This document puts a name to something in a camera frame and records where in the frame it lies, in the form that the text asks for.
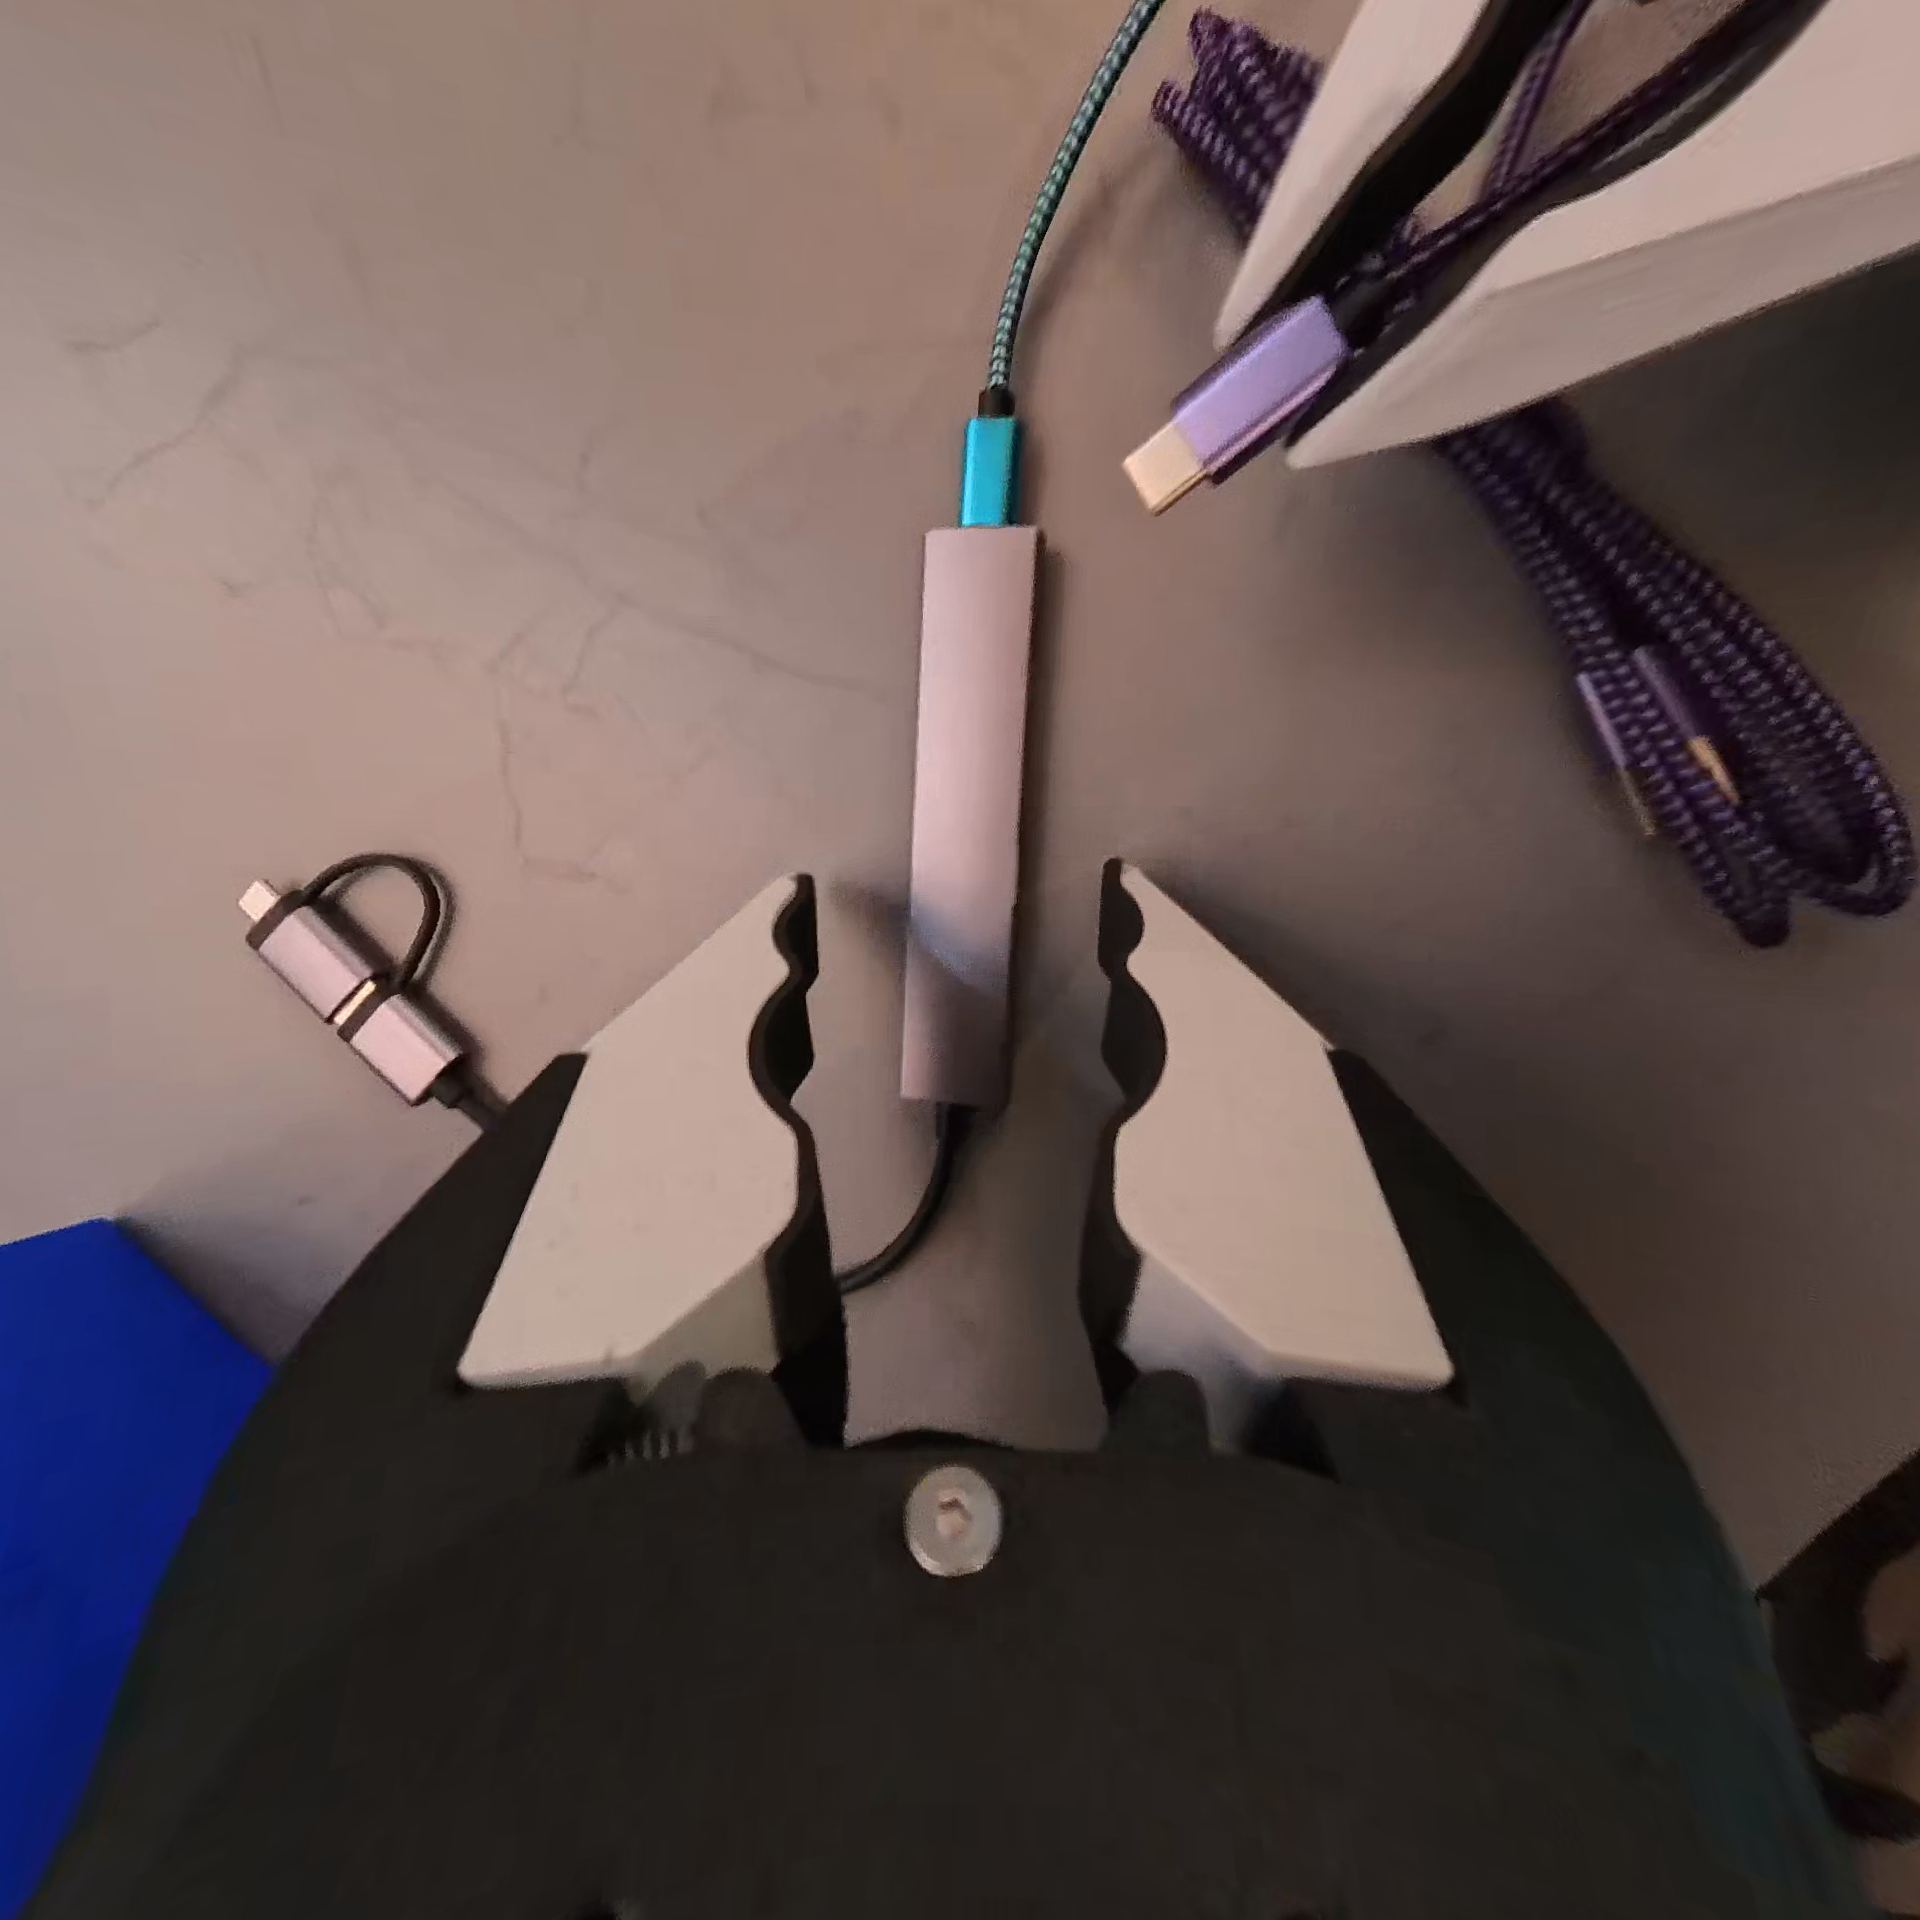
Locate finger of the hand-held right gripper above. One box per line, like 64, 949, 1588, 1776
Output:
1288, 0, 1920, 471
1217, 0, 1537, 356

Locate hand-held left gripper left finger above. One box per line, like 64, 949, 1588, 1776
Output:
457, 872, 842, 1441

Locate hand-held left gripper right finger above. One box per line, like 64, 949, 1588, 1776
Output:
1076, 857, 1456, 1425

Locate purple braided usb cable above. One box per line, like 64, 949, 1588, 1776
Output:
1122, 0, 1920, 950

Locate teal braided usb cable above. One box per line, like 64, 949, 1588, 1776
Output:
948, 0, 1169, 530

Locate grey usb hub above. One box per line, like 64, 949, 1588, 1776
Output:
239, 526, 1048, 1296

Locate blue plastic bin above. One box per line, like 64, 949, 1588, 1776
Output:
0, 1218, 274, 1920

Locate person's camouflage trousers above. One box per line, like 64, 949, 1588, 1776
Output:
1755, 1477, 1920, 1847

